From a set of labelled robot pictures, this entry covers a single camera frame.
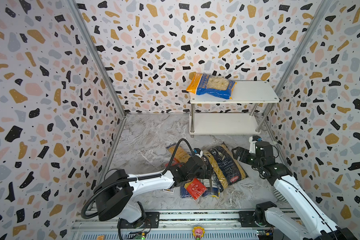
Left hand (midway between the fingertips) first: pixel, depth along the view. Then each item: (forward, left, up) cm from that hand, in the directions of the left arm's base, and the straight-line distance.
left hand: (208, 167), depth 79 cm
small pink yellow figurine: (-28, +7, -7) cm, 30 cm away
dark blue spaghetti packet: (-11, +13, -10) cm, 19 cm away
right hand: (+7, -15, +6) cm, 18 cm away
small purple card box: (-8, +21, -10) cm, 25 cm away
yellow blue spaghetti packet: (+12, +15, -8) cm, 21 cm away
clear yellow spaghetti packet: (+1, -5, -5) cm, 7 cm away
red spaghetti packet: (-9, +7, -6) cm, 13 cm away
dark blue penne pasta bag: (+2, -12, -4) cm, 13 cm away
